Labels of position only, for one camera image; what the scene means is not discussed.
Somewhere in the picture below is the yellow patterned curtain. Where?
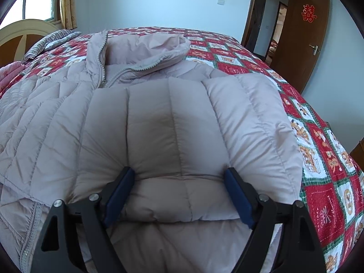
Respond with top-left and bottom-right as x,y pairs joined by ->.
59,0 -> 78,30

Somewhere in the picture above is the wooden cabinet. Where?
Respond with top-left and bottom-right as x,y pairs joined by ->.
350,141 -> 364,160

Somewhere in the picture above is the window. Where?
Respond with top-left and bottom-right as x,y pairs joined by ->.
21,0 -> 61,23

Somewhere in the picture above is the cream wooden headboard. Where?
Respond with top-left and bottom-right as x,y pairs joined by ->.
0,19 -> 59,69

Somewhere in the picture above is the beige puffer jacket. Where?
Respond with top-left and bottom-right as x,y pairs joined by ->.
0,30 -> 303,273

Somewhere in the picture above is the red patchwork printed quilt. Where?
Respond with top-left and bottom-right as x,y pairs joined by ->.
0,27 -> 364,273

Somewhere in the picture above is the striped grey pillow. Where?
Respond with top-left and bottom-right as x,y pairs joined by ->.
23,30 -> 81,63

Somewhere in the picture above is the red paper door decoration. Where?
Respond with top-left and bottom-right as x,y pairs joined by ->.
301,4 -> 317,23

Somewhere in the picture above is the brown wooden door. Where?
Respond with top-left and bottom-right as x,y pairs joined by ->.
270,0 -> 330,93

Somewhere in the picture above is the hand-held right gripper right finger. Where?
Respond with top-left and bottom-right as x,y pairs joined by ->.
223,167 -> 326,273

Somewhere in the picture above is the pink cloth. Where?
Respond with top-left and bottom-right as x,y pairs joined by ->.
0,62 -> 26,97

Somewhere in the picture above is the brown wooden door frame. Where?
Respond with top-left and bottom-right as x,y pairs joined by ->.
241,0 -> 300,60

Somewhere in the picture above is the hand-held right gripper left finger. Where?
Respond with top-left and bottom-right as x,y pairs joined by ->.
31,166 -> 135,273

